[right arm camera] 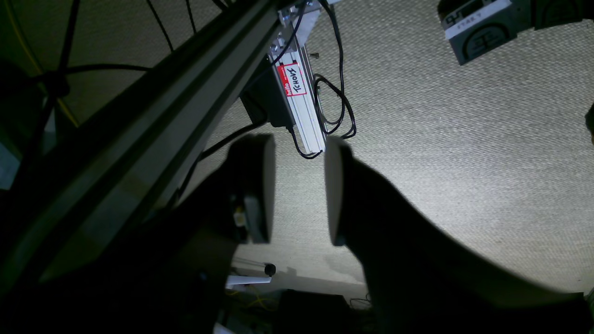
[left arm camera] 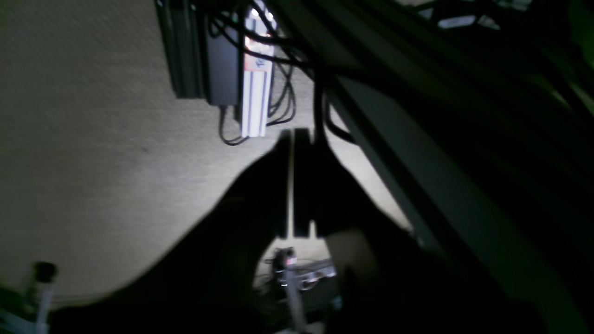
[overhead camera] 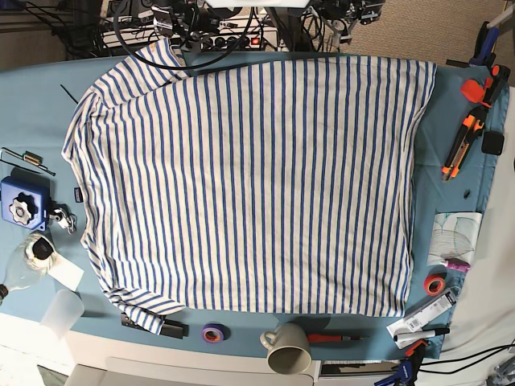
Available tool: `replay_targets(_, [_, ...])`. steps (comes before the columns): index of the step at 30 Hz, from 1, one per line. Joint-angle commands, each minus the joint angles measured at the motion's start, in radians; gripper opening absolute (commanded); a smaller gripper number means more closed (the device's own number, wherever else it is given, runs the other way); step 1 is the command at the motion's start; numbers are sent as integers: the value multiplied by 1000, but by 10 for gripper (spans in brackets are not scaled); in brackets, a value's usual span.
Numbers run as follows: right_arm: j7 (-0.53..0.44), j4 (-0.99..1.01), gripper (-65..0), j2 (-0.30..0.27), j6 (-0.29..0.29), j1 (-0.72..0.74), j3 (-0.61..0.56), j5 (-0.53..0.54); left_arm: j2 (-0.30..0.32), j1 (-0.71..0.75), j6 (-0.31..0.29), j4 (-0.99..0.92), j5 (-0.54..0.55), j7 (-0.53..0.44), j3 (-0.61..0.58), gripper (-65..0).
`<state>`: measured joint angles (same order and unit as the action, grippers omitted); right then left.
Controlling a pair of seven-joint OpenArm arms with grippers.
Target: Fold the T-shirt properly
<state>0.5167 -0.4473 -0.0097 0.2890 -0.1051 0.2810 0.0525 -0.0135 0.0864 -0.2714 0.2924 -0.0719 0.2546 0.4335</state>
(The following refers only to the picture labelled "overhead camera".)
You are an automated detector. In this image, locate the blue white striped T-shirt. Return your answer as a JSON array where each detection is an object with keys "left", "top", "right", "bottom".
[{"left": 62, "top": 41, "right": 437, "bottom": 333}]

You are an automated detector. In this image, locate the purple tape roll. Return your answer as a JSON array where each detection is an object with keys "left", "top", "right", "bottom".
[{"left": 202, "top": 322, "right": 226, "bottom": 344}]

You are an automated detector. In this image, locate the black power strip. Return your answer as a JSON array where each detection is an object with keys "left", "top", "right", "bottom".
[{"left": 180, "top": 35, "right": 266, "bottom": 52}]

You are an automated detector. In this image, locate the black remote control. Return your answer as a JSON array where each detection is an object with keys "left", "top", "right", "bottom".
[{"left": 121, "top": 313, "right": 189, "bottom": 339}]

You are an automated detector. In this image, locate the grey ceramic mug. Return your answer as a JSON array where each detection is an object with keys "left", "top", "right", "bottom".
[{"left": 260, "top": 322, "right": 312, "bottom": 375}]

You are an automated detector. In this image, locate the small white keyring gadget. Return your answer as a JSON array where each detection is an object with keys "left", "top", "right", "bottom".
[{"left": 49, "top": 207, "right": 76, "bottom": 234}]

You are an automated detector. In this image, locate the orange tape roll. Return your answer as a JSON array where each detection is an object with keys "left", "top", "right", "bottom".
[{"left": 423, "top": 274, "right": 446, "bottom": 297}]

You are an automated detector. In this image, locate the leaf patterned paper roll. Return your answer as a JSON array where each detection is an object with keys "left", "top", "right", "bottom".
[{"left": 427, "top": 212, "right": 483, "bottom": 265}]

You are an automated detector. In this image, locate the white packaged item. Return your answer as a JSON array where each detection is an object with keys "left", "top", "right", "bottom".
[{"left": 386, "top": 289, "right": 457, "bottom": 349}]

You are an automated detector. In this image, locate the white paper card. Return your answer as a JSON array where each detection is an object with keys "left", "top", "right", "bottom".
[{"left": 47, "top": 253, "right": 84, "bottom": 291}]

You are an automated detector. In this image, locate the purple small tube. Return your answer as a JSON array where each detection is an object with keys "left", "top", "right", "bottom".
[{"left": 439, "top": 259, "right": 471, "bottom": 273}]

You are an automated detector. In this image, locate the orange black utility knife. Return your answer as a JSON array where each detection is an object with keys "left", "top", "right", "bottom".
[{"left": 442, "top": 105, "right": 488, "bottom": 182}]

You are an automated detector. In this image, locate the translucent plastic cup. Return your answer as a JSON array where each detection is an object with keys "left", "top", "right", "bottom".
[{"left": 39, "top": 289, "right": 84, "bottom": 340}]

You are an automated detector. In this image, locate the blue table cloth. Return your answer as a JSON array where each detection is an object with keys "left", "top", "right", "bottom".
[{"left": 1, "top": 58, "right": 514, "bottom": 358}]

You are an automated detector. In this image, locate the clear plastic bottle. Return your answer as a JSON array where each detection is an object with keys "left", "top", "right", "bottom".
[{"left": 1, "top": 232, "right": 56, "bottom": 302}]

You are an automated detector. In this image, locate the black marker pen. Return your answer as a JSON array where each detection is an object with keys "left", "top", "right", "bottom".
[{"left": 393, "top": 327, "right": 450, "bottom": 343}]

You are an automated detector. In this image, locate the metal rod with spring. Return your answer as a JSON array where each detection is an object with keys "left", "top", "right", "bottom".
[{"left": 1, "top": 147, "right": 56, "bottom": 176}]

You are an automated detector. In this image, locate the blue box with knob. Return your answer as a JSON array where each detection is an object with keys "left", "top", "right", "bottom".
[{"left": 1, "top": 176, "right": 50, "bottom": 231}]

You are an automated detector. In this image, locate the blue black bar clamp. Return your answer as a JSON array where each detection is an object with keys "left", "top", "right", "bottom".
[{"left": 374, "top": 339, "right": 429, "bottom": 386}]

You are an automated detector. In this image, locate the black square box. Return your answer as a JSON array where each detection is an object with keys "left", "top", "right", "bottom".
[{"left": 481, "top": 130, "right": 505, "bottom": 156}]

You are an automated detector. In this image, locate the orange black clamp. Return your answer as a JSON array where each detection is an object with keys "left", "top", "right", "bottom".
[{"left": 460, "top": 65, "right": 511, "bottom": 108}]

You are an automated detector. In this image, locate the red handled screwdriver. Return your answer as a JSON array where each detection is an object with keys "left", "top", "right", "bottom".
[{"left": 307, "top": 334, "right": 364, "bottom": 343}]

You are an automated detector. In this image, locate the black cable tie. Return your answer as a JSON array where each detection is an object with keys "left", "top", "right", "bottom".
[{"left": 60, "top": 84, "right": 79, "bottom": 105}]

